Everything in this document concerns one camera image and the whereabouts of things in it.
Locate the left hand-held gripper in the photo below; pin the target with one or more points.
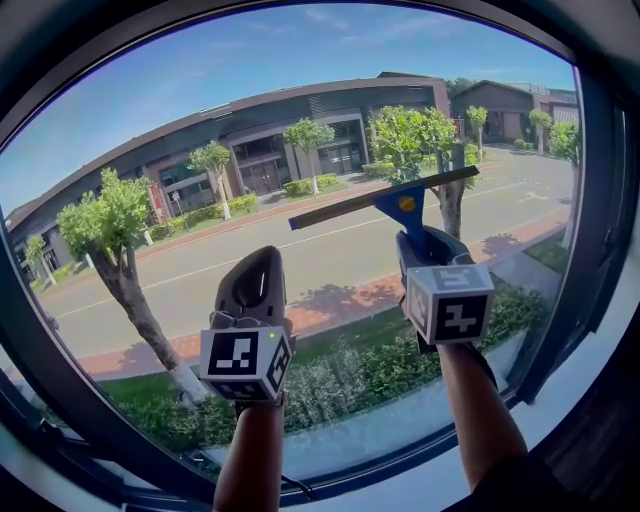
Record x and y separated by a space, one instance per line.
235 355

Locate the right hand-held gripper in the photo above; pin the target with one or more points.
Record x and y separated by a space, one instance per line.
455 315

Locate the blue squeegee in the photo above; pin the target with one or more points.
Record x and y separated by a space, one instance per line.
405 205

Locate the large window glass pane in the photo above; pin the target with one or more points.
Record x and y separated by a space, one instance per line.
250 50

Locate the person's right forearm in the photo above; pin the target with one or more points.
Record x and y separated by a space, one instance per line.
475 415

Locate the green hedge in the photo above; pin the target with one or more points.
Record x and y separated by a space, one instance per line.
360 370

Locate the red vertical banner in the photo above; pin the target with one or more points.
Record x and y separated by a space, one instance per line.
158 202

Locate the small brown building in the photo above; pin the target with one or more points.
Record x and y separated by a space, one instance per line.
500 105

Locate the dark brown building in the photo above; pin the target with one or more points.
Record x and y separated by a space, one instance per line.
275 120

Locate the white window sill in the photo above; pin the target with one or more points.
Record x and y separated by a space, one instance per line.
565 395

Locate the person's black sleeve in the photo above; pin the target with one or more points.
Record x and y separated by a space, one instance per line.
520 487

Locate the window with dark frame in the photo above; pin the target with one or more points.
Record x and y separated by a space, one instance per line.
600 225

